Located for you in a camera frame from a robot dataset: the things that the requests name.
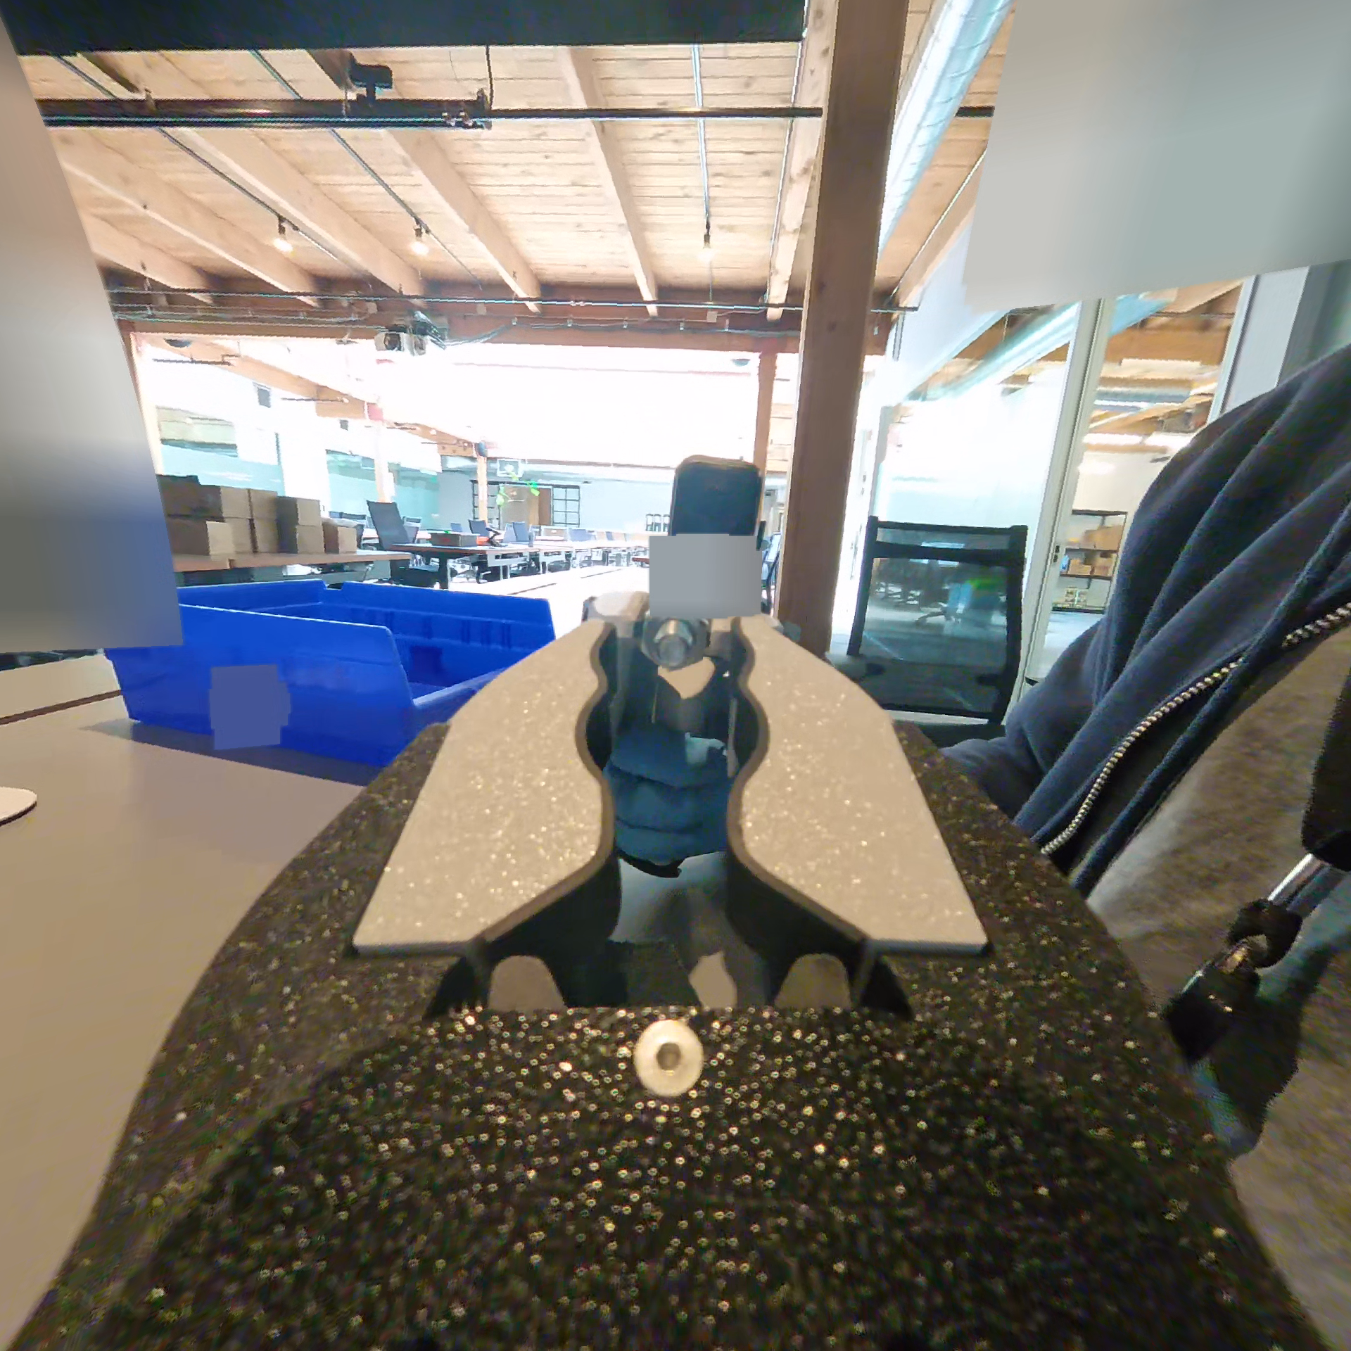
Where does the black mesh office chair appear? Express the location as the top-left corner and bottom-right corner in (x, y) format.
(828, 517), (1030, 730)

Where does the storage shelf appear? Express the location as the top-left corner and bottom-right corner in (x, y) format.
(1059, 508), (1129, 611)

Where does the stack of cardboard boxes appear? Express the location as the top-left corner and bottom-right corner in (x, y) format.
(155, 472), (360, 558)

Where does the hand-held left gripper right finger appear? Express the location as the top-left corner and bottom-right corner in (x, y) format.
(722, 614), (993, 956)

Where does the large blue plastic bin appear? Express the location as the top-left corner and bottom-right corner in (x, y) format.
(106, 579), (558, 770)

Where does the black badge reel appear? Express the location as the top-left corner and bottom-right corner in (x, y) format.
(1161, 855), (1331, 1061)

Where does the navy zip jacket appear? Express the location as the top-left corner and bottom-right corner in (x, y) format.
(1001, 349), (1351, 899)

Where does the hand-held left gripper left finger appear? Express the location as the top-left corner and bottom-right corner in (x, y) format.
(350, 617), (624, 960)

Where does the person's right hand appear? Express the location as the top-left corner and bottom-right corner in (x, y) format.
(603, 728), (736, 878)

